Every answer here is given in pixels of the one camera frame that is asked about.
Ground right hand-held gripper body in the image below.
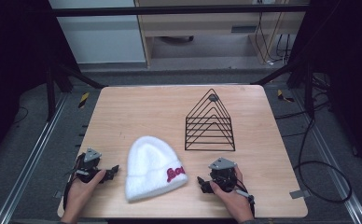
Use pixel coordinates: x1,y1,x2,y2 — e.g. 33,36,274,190
207,157,240,192

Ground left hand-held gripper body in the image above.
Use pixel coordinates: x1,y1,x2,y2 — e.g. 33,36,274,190
74,147,104,185

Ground white knit beanie hat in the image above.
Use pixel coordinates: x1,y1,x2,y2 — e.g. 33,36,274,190
124,135,189,203

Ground person's right hand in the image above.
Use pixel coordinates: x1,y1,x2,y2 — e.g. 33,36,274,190
209,165,256,222

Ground person's left hand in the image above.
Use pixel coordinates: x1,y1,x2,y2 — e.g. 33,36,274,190
61,169,107,222

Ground yellow black striped tape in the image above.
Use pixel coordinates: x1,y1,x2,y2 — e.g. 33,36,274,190
276,89,296,104
77,91,91,109

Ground black metal stand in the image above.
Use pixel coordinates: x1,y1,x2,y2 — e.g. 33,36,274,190
251,57,316,119
44,61,106,123

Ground white cabinet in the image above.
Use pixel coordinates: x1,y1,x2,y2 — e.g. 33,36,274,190
48,0,147,65

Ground black curtain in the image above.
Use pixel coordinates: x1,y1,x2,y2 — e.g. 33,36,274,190
0,0,77,171
289,0,362,175

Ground light wooden desk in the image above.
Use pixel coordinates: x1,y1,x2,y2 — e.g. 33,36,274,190
133,0,312,68

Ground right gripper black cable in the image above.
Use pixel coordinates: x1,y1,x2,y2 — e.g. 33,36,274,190
234,184,257,217

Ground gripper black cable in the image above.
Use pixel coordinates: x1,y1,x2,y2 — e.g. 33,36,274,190
63,161,84,211
234,184,257,217

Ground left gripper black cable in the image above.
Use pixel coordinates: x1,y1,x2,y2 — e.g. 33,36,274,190
63,161,84,211

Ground black wire triangular rack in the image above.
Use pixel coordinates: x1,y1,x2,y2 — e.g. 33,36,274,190
184,88,236,153

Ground silver metal floor rail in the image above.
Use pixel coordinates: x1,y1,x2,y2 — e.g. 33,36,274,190
292,89,362,224
0,92,69,224

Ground thin black floor cable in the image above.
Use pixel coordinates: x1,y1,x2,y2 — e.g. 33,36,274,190
12,105,30,126

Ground long black floor cable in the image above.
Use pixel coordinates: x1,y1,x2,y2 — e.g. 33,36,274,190
292,117,354,204

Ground hanging black cables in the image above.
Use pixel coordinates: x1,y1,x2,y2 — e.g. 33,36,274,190
254,11,293,67

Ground black horizontal frame bar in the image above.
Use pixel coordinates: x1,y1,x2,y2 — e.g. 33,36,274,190
49,4,312,18

